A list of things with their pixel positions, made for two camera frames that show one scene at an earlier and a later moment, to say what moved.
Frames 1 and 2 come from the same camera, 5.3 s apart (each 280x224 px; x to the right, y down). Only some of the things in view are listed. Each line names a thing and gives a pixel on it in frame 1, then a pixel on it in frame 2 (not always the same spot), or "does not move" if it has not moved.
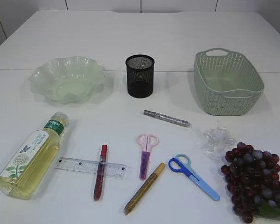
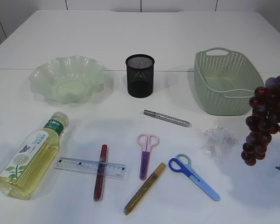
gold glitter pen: x=143 y=188 does not move
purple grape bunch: x=252 y=178 → x=271 y=111
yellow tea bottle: x=29 y=163 does not move
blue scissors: x=181 y=164 does not move
